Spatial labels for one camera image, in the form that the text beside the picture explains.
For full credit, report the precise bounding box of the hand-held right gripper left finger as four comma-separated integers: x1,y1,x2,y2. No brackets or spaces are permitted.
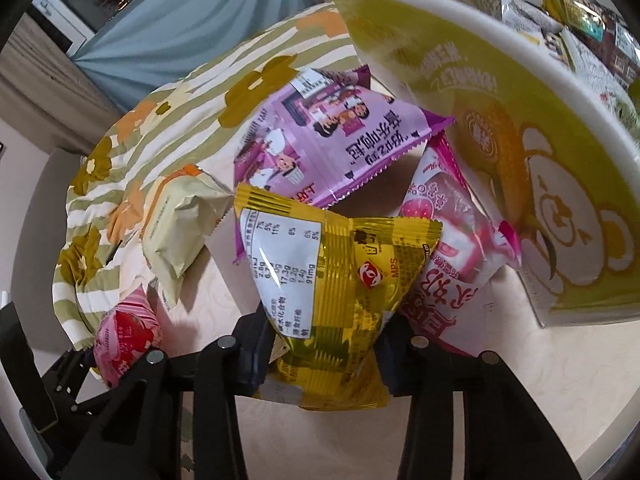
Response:
60,310,273,480

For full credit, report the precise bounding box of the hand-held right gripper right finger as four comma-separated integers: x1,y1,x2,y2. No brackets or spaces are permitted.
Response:
375,310,581,480

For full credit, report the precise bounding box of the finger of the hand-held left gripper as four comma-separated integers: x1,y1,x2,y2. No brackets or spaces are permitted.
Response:
45,350,108,411

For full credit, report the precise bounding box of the pink striped snack packet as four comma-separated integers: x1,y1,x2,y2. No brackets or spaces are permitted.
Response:
94,285,166,390

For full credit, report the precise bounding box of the yellow foil snack packet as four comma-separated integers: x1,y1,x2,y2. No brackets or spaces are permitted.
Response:
233,183,444,411

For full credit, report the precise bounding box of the green cardboard box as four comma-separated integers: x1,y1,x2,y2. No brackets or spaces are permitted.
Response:
317,0,640,328

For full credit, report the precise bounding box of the pink and white snack packet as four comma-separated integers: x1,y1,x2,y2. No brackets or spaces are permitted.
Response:
395,130,523,358

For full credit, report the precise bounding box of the cream snack packet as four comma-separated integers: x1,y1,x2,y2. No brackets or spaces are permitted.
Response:
141,165,235,308

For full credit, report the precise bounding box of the white marbled table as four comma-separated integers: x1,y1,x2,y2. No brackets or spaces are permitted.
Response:
75,160,640,480

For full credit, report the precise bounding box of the floral striped blanket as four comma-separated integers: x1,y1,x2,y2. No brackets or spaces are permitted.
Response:
52,2,371,351

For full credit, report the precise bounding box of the beige curtain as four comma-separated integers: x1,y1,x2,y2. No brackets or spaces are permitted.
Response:
0,12,121,156

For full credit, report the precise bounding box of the blue cloth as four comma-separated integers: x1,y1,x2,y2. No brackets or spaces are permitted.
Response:
50,0,321,116

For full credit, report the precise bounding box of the window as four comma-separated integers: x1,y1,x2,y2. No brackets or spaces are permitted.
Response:
30,0,151,46

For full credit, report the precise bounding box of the large pale blue snack packet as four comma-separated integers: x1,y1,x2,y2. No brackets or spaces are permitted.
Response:
500,0,576,68

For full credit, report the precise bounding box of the dark green snack packet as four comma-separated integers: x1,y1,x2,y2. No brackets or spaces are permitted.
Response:
555,0,640,83

